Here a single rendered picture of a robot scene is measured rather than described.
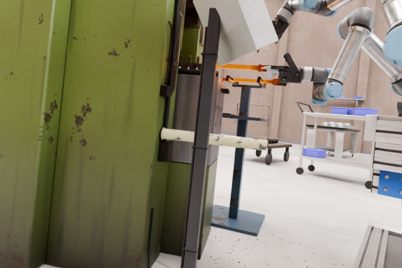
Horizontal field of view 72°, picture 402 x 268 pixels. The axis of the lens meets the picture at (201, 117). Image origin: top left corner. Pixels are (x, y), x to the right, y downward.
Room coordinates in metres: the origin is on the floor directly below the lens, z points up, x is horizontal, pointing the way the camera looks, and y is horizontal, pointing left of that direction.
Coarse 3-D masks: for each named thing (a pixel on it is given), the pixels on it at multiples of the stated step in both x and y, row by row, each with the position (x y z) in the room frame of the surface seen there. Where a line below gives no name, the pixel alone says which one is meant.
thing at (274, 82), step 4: (224, 80) 2.03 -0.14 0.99; (236, 80) 2.00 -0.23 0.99; (240, 80) 1.99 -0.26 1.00; (244, 80) 1.98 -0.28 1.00; (248, 80) 1.97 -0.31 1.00; (252, 80) 1.97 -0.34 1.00; (256, 80) 1.96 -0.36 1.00; (264, 80) 1.94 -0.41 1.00; (268, 80) 1.93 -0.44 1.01; (272, 80) 1.92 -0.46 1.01; (276, 80) 1.92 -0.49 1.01; (276, 84) 1.91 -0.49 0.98; (280, 84) 1.90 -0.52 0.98; (284, 84) 1.90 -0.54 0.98
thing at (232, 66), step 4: (228, 64) 1.52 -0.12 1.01; (232, 64) 1.51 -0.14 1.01; (260, 64) 1.48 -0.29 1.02; (220, 68) 1.55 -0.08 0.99; (224, 68) 1.54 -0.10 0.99; (228, 68) 1.53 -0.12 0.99; (232, 68) 1.52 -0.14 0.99; (236, 68) 1.51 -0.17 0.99; (240, 68) 1.51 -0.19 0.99; (244, 68) 1.50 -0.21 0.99; (248, 68) 1.50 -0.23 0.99; (252, 68) 1.49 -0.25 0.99; (256, 68) 1.49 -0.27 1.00; (260, 68) 1.48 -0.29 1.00
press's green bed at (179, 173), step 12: (168, 168) 1.42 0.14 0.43; (180, 168) 1.40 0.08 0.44; (216, 168) 1.71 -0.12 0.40; (168, 180) 1.41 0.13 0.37; (180, 180) 1.40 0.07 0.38; (168, 192) 1.41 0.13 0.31; (180, 192) 1.40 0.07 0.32; (204, 192) 1.38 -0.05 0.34; (168, 204) 1.41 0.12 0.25; (180, 204) 1.40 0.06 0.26; (204, 204) 1.38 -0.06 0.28; (168, 216) 1.41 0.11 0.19; (180, 216) 1.40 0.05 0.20; (204, 216) 1.38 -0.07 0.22; (168, 228) 1.41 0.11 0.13; (180, 228) 1.40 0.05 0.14; (204, 228) 1.42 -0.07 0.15; (168, 240) 1.41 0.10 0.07; (180, 240) 1.40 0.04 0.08; (204, 240) 1.47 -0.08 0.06; (168, 252) 1.41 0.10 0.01; (180, 252) 1.40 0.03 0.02
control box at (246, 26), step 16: (208, 0) 0.97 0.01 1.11; (224, 0) 0.86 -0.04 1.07; (240, 0) 0.80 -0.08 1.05; (256, 0) 0.81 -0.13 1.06; (208, 16) 1.03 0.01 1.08; (224, 16) 0.91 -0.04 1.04; (240, 16) 0.82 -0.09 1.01; (256, 16) 0.81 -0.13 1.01; (224, 32) 0.96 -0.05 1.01; (240, 32) 0.86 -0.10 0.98; (256, 32) 0.81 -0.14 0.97; (272, 32) 0.83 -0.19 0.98; (224, 48) 1.02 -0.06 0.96; (240, 48) 0.90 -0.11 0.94; (256, 48) 0.82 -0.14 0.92; (224, 64) 1.08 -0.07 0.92
